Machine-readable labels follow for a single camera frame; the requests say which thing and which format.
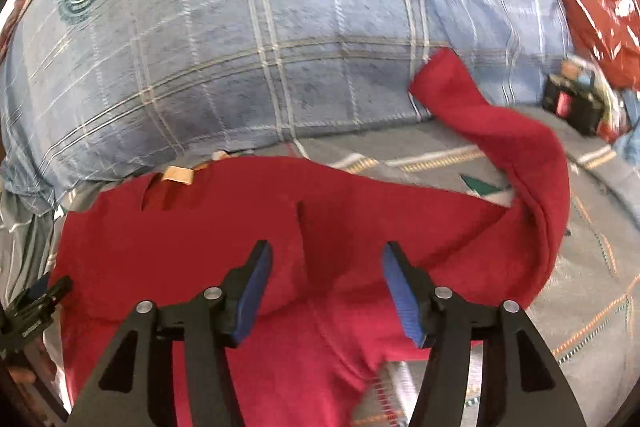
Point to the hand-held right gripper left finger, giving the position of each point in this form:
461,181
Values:
252,292

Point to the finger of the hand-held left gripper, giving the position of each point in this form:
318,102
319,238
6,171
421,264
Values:
52,289

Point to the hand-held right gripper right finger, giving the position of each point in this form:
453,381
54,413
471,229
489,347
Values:
402,292

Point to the red garment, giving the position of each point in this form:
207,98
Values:
325,232

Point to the grey patterned bed sheet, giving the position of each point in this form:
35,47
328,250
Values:
590,257

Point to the small black device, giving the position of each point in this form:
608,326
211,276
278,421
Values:
570,104

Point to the blue plaid pillow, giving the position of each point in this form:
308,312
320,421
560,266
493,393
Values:
250,32

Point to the blue denim cloth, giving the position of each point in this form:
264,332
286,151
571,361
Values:
629,147

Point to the red plastic bag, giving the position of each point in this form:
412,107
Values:
595,7

